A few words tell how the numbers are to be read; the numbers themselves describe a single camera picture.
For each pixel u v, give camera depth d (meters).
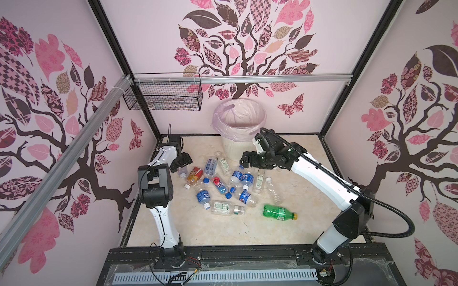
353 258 0.72
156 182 0.55
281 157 0.53
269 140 0.58
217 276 0.70
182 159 0.89
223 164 0.99
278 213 0.81
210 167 0.97
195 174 0.95
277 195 0.94
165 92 0.95
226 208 0.82
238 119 1.07
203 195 0.86
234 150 0.95
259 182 0.92
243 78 0.94
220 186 0.90
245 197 0.86
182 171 0.98
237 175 0.95
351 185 0.44
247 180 0.92
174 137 0.82
